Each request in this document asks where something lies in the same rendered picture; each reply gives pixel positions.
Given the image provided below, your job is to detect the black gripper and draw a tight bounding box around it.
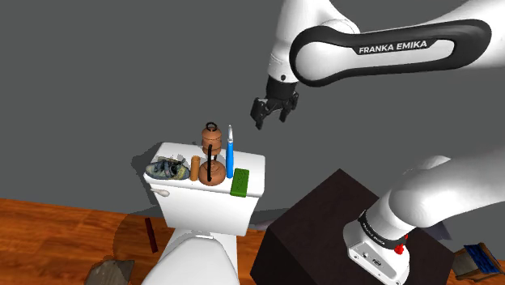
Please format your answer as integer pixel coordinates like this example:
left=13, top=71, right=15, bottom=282
left=249, top=75, right=299, bottom=131

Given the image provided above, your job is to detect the brown copper lantern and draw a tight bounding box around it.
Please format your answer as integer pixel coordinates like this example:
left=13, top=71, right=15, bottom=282
left=198, top=121, right=227, bottom=187

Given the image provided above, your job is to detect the green sponge block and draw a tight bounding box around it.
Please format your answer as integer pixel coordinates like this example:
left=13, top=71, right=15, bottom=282
left=230, top=168, right=251, bottom=198

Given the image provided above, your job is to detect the orange cylinder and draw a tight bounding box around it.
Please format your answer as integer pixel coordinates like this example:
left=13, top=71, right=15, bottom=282
left=189, top=155, right=201, bottom=182

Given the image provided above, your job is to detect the blue grey shoe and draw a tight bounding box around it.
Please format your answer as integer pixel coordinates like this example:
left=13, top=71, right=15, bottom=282
left=144, top=157, right=191, bottom=181

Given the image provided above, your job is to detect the white toilet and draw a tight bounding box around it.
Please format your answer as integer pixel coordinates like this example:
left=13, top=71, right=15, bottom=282
left=141, top=142, right=266, bottom=285

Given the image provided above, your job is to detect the dark robot stand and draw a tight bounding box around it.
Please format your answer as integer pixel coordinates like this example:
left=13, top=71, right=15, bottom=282
left=249, top=168, right=456, bottom=285

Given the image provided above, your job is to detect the dark red flat stick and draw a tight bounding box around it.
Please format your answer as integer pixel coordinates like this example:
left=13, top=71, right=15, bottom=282
left=143, top=217, right=159, bottom=254

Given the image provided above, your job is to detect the grey brown box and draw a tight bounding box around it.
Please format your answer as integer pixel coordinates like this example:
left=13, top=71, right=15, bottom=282
left=83, top=258, right=135, bottom=285

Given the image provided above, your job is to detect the brown box with blue cloth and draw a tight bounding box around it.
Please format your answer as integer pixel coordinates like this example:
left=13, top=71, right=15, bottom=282
left=451, top=242, right=505, bottom=283

